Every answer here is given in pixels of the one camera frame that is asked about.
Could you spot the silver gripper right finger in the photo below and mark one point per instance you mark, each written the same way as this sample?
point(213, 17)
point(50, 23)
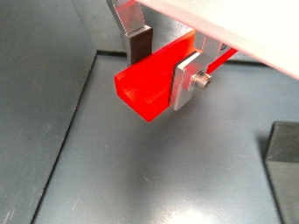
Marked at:
point(192, 70)

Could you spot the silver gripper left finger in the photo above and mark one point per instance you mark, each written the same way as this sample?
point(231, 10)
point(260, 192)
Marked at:
point(136, 33)

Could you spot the red arch object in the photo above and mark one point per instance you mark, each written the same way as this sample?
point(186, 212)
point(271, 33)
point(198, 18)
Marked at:
point(144, 84)

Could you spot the black curved fixture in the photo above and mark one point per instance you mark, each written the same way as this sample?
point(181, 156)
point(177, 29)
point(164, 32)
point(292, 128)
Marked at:
point(281, 165)

